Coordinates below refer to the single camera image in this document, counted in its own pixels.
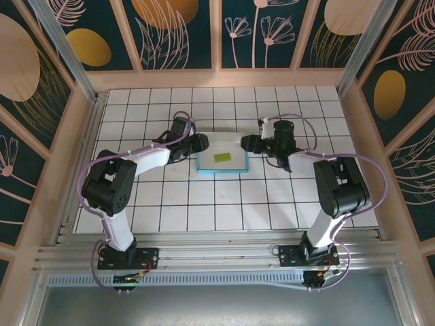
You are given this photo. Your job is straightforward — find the blue and white paper box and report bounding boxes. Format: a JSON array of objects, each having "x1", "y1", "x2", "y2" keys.
[{"x1": 196, "y1": 131, "x2": 251, "y2": 176}]

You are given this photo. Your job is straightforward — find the small green controller board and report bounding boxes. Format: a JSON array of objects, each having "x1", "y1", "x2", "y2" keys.
[{"x1": 113, "y1": 273, "x2": 142, "y2": 285}]

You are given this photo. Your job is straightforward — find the grey metal sheet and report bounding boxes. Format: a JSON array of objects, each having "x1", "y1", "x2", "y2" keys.
[{"x1": 20, "y1": 284, "x2": 419, "y2": 326}]

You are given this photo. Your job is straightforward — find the wall panel pink flowers print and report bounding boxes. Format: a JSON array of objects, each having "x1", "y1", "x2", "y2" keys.
[{"x1": 217, "y1": 0, "x2": 309, "y2": 71}]

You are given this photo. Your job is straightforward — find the aluminium side rail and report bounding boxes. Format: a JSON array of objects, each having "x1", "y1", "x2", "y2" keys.
[{"x1": 50, "y1": 90, "x2": 109, "y2": 246}]

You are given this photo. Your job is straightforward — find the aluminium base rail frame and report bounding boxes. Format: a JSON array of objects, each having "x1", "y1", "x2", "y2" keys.
[{"x1": 32, "y1": 228, "x2": 405, "y2": 272}]

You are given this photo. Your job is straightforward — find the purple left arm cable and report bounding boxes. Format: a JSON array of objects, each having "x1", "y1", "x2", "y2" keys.
[{"x1": 77, "y1": 111, "x2": 197, "y2": 293}]

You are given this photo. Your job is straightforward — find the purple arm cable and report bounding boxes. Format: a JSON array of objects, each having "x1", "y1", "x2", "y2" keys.
[
  {"x1": 77, "y1": 111, "x2": 197, "y2": 293},
  {"x1": 261, "y1": 113, "x2": 390, "y2": 291}
]

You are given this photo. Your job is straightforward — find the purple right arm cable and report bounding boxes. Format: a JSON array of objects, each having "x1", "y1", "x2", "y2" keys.
[{"x1": 261, "y1": 113, "x2": 390, "y2": 291}]

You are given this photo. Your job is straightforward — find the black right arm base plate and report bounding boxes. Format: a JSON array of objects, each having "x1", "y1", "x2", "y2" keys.
[{"x1": 278, "y1": 244, "x2": 340, "y2": 268}]

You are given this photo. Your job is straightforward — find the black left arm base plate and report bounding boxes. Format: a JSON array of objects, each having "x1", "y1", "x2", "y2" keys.
[{"x1": 97, "y1": 247, "x2": 160, "y2": 271}]

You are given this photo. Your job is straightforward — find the wall panel oval and fern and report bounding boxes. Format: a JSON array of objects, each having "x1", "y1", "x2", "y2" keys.
[{"x1": 360, "y1": 0, "x2": 435, "y2": 147}]

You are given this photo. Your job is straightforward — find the aluminium frame post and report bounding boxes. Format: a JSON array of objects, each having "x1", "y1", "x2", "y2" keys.
[
  {"x1": 27, "y1": 0, "x2": 100, "y2": 103},
  {"x1": 336, "y1": 0, "x2": 398, "y2": 99}
]

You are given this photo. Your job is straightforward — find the wall panel orange circle leaves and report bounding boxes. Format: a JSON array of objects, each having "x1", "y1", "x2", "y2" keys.
[{"x1": 121, "y1": 0, "x2": 218, "y2": 71}]

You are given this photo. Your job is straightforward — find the grey slotted cable duct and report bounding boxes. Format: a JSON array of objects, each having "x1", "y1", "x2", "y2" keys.
[{"x1": 47, "y1": 271, "x2": 309, "y2": 290}]

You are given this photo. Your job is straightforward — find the wall panel pale circle print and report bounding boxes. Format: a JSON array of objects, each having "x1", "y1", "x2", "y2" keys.
[{"x1": 298, "y1": 0, "x2": 378, "y2": 70}]

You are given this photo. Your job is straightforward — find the wall panel yellow oval print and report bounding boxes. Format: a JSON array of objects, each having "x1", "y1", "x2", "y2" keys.
[{"x1": 50, "y1": 0, "x2": 143, "y2": 73}]

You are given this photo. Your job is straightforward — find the wall panel pink leaves print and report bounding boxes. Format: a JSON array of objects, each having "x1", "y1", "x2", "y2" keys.
[{"x1": 387, "y1": 122, "x2": 435, "y2": 244}]

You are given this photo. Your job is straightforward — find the small controller board with wires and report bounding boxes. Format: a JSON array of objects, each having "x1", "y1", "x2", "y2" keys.
[{"x1": 304, "y1": 270, "x2": 341, "y2": 288}]

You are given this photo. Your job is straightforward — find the wall panel single flower print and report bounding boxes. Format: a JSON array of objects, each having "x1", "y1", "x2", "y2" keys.
[{"x1": 0, "y1": 111, "x2": 47, "y2": 246}]

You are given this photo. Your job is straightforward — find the wall panel large pale disc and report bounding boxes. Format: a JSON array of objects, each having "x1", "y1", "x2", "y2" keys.
[{"x1": 0, "y1": 0, "x2": 76, "y2": 160}]

